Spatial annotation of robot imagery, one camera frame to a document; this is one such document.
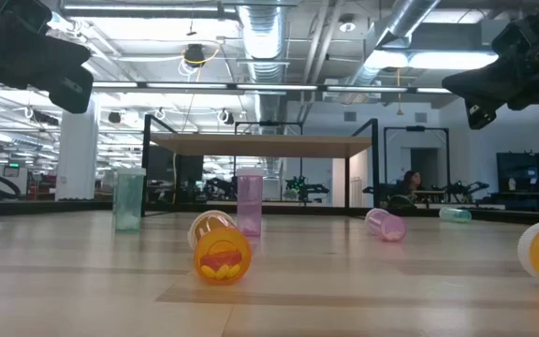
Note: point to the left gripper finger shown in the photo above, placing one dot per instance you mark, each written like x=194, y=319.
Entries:
x=54, y=47
x=59, y=65

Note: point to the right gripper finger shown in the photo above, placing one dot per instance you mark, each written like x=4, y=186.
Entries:
x=489, y=75
x=494, y=93

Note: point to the green pill bottle white cap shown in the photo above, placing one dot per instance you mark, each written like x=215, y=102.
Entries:
x=454, y=215
x=129, y=201

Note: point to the orange bottle red yellow pills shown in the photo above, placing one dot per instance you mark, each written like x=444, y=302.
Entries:
x=220, y=253

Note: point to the background robot arm green light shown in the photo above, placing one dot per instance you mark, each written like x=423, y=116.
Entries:
x=307, y=188

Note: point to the wooden shelf with black legs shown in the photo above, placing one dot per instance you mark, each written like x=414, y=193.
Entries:
x=260, y=145

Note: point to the white building column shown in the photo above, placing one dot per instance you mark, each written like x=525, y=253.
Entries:
x=77, y=150

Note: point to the black equipment rack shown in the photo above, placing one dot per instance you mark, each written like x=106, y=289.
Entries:
x=527, y=180

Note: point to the green exit sign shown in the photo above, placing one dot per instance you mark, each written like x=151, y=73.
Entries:
x=13, y=165

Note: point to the person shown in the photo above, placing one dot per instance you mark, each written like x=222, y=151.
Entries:
x=412, y=182

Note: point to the pink pill bottle white cap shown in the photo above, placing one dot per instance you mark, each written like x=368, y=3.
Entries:
x=250, y=206
x=386, y=225

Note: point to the overhead bar with light strips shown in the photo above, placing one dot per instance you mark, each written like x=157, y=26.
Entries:
x=274, y=87

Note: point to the silver spiral ceiling duct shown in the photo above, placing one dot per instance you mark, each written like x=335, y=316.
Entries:
x=400, y=23
x=262, y=42

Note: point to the black ceiling camera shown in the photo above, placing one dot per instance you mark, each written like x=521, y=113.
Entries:
x=194, y=55

